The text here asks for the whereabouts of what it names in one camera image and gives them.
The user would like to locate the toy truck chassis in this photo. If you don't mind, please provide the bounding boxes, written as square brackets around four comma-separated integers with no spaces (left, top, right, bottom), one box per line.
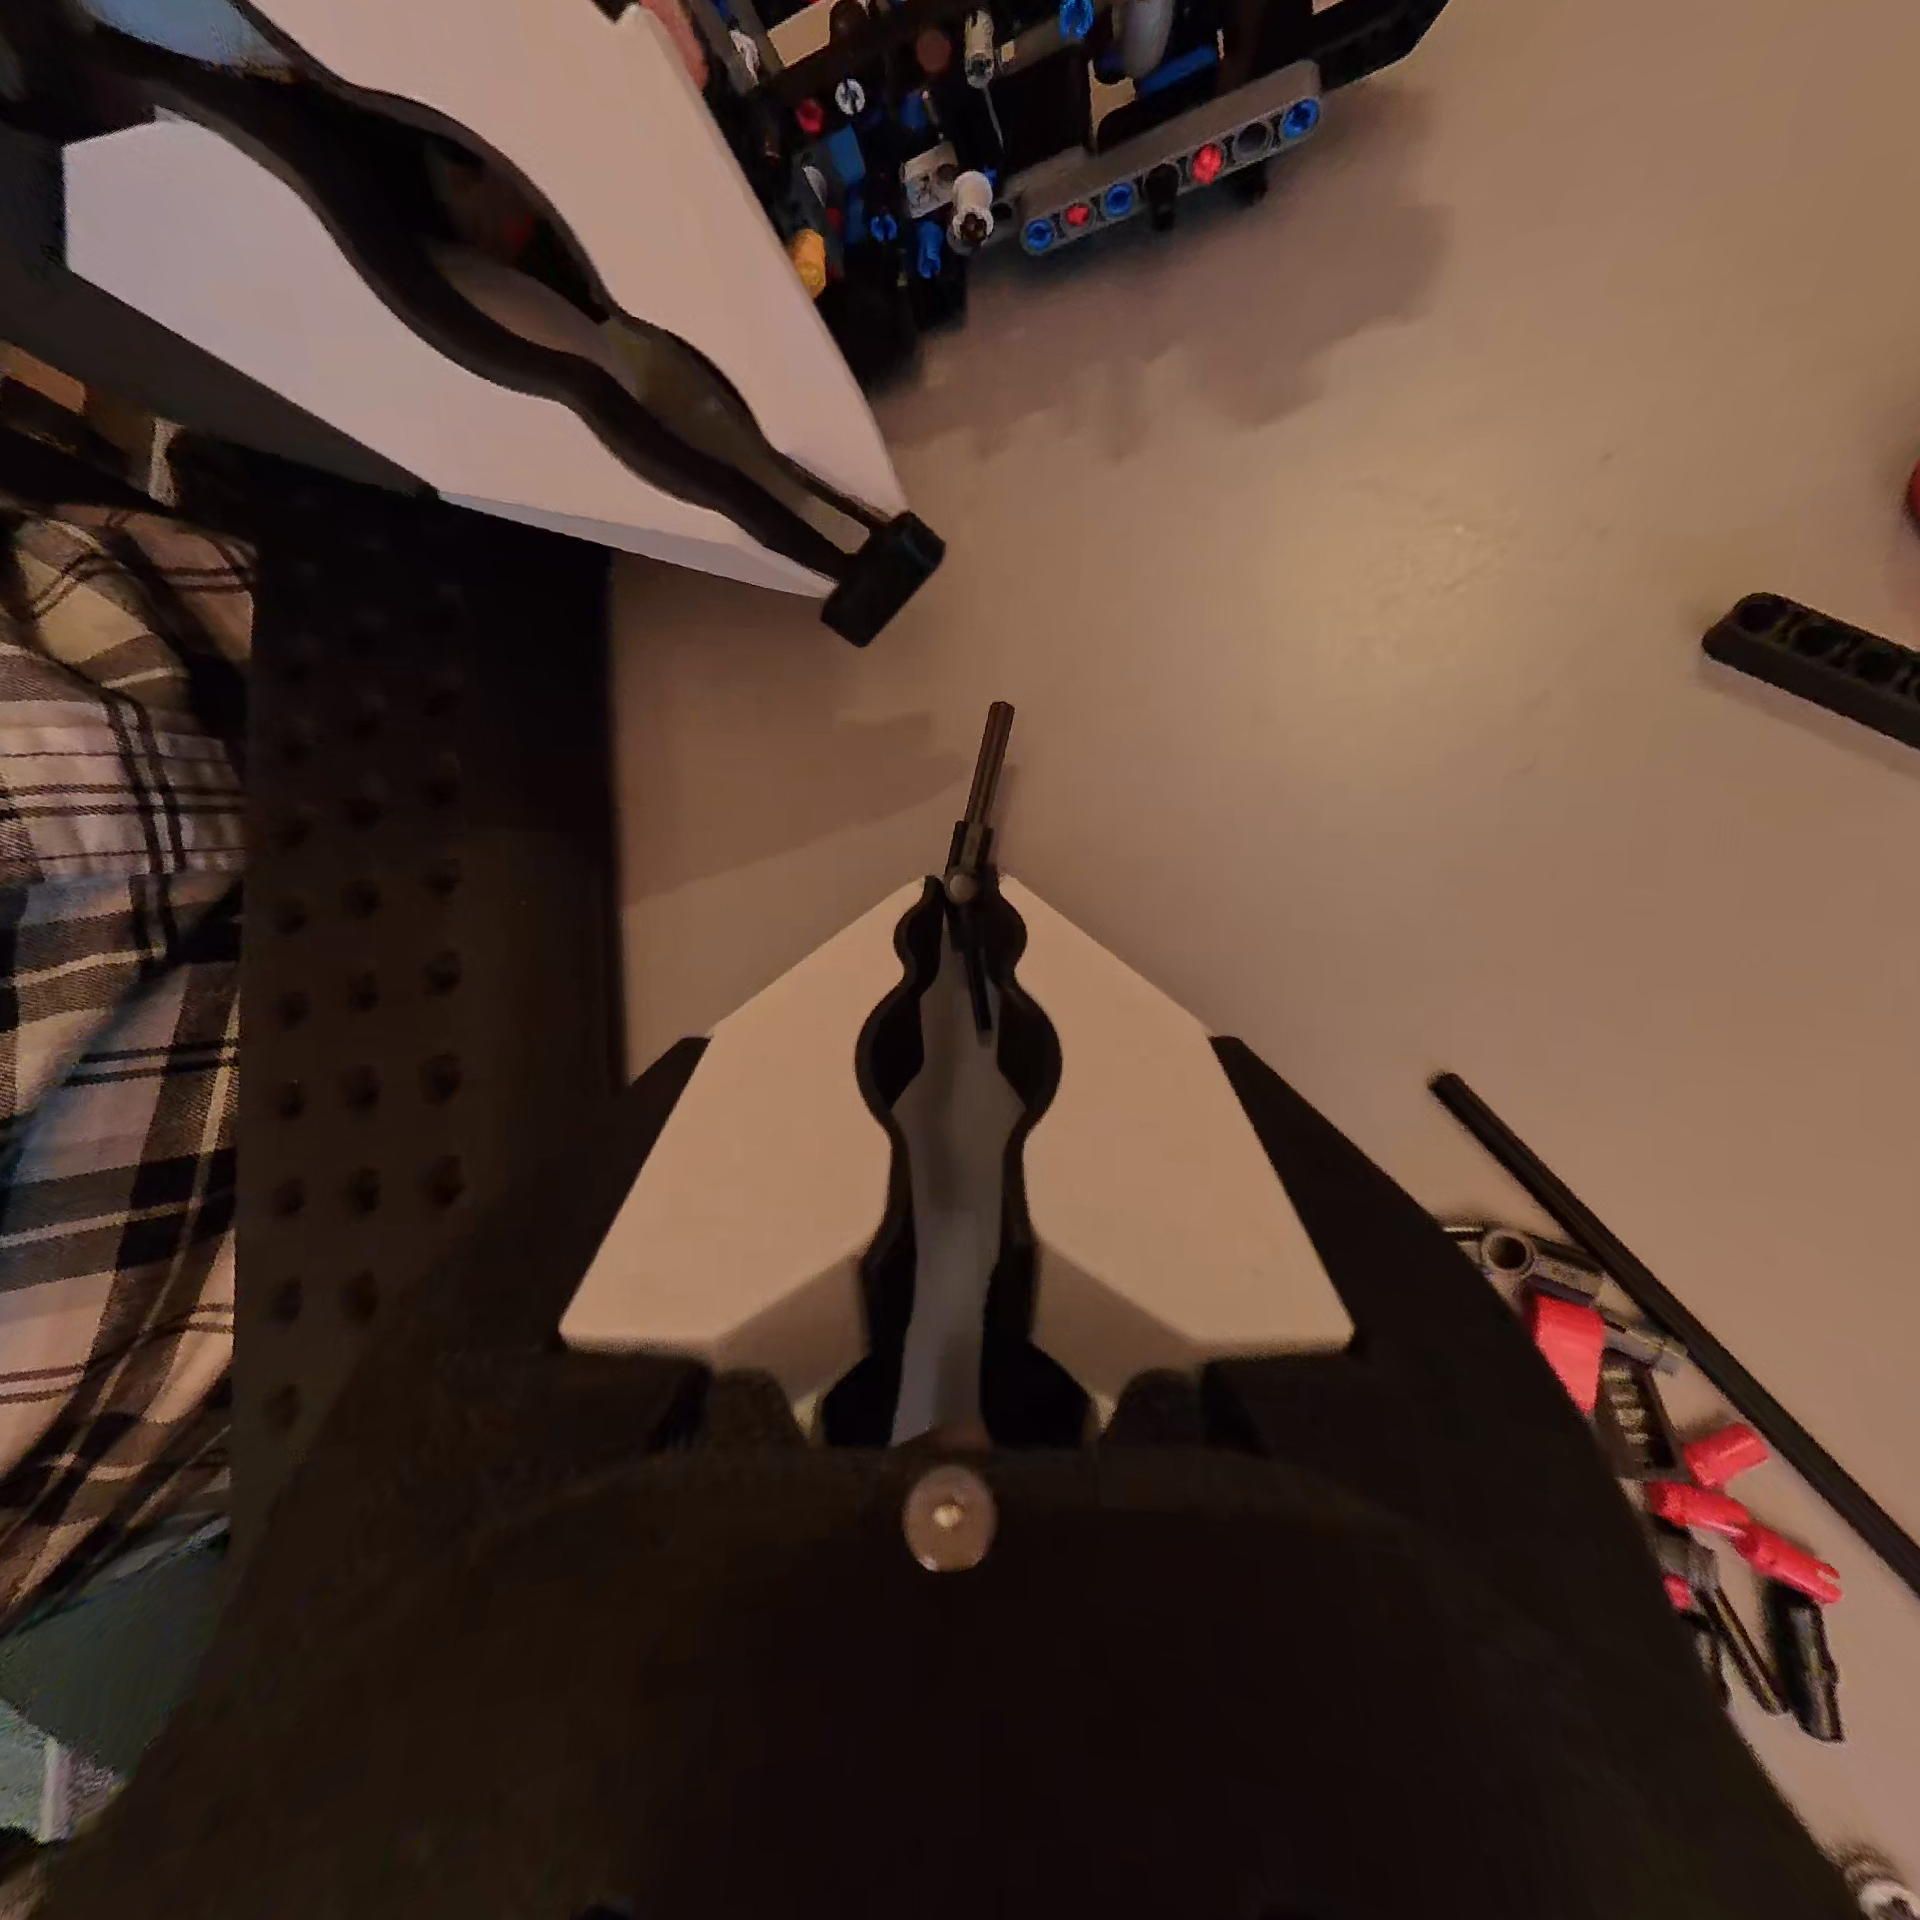
[681,0,1448,383]

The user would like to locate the grey desk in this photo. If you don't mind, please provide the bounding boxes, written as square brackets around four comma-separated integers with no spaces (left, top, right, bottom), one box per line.
[608,0,1920,1893]

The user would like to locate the short black beam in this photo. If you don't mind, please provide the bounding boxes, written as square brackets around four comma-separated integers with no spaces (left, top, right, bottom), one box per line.
[1702,591,1920,748]

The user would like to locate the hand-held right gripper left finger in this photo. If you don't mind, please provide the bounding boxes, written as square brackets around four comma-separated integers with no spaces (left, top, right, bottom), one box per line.
[558,880,922,1441]

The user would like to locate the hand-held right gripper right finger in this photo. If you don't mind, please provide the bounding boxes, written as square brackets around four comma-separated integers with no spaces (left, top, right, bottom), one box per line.
[996,878,1356,1438]

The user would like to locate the black rod with connector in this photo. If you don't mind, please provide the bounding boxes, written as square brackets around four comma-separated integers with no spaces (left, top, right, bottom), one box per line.
[943,702,1018,1037]

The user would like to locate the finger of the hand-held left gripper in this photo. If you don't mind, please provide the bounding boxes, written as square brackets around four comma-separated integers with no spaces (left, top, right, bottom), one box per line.
[247,0,910,529]
[58,104,847,601]

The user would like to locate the long black axle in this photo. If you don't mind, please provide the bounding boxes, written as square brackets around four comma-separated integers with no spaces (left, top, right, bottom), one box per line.
[1428,1071,1920,1596]

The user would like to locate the person's plaid shirt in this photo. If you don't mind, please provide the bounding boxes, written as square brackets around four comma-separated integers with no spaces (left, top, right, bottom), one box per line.
[0,503,256,1636]

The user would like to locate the pile of small building pieces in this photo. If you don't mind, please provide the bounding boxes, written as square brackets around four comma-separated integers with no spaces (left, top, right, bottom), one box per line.
[1446,1217,1849,1743]

